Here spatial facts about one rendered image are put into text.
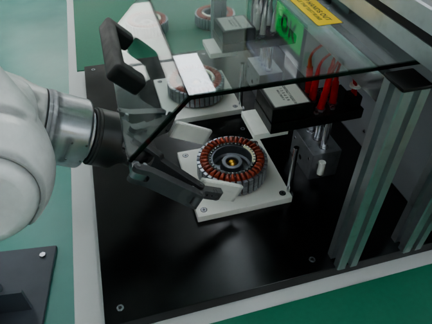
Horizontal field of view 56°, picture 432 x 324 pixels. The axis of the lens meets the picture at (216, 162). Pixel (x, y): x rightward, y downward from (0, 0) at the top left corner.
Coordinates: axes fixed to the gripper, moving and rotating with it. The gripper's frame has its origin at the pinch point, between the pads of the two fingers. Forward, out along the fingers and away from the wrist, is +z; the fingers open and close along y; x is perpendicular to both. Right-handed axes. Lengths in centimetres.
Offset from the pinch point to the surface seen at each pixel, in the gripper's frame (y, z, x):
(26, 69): -199, -3, -96
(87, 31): -69, -8, -12
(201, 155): -2.2, -1.5, -0.8
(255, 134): 3.0, 1.0, 8.0
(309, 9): 5.7, -4.8, 26.0
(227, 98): -20.7, 10.1, 1.9
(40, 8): -291, 6, -91
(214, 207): 5.9, -0.3, -4.1
